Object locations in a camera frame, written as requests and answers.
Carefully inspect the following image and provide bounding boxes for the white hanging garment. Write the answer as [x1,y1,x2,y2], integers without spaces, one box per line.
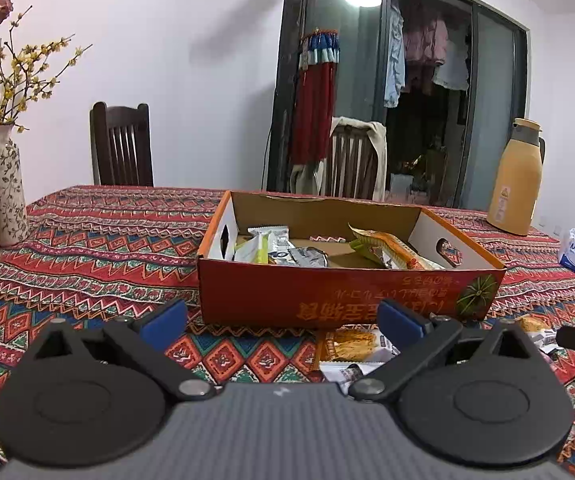
[432,35,469,92]

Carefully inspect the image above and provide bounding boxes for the white labelled snack packet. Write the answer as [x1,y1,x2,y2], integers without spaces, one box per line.
[247,226,291,251]

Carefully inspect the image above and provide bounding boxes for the long orange snack packet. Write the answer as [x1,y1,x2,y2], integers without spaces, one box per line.
[348,223,445,271]

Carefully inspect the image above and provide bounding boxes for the brown wooden chair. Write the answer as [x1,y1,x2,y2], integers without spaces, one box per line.
[330,122,381,200]

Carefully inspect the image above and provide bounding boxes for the small patterned vase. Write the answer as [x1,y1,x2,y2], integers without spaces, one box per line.
[0,125,30,247]

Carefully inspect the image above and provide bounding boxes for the light blue hanging shirt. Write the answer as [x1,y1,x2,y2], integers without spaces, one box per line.
[384,7,405,108]

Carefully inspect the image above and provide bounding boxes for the long green white snack packet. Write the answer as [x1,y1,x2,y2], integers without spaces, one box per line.
[234,232,270,265]

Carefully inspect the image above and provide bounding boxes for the dark wooden chair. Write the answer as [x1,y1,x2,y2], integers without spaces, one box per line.
[90,101,154,187]

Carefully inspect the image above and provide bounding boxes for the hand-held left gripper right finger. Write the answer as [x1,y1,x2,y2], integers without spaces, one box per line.
[350,299,538,402]

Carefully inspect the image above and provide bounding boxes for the wooden chair with cloth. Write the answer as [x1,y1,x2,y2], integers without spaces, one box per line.
[290,116,388,202]

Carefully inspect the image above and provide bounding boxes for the yellow flower branches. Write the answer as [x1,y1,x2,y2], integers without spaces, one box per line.
[0,6,93,133]

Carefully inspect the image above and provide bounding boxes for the glass sliding door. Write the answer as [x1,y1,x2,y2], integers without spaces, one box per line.
[266,0,531,211]

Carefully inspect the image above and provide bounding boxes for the orange cardboard box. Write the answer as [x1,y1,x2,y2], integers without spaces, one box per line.
[197,190,507,330]

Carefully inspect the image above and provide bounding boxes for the grey snack packet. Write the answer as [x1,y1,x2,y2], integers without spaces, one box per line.
[267,246,329,268]

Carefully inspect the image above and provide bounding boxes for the pink hanging garment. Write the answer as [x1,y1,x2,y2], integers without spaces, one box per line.
[403,12,449,66]

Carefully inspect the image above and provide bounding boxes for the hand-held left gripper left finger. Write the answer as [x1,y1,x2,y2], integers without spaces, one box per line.
[31,300,218,403]

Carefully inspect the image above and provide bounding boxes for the yellow thermos jug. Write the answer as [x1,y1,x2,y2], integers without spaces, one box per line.
[486,117,547,237]

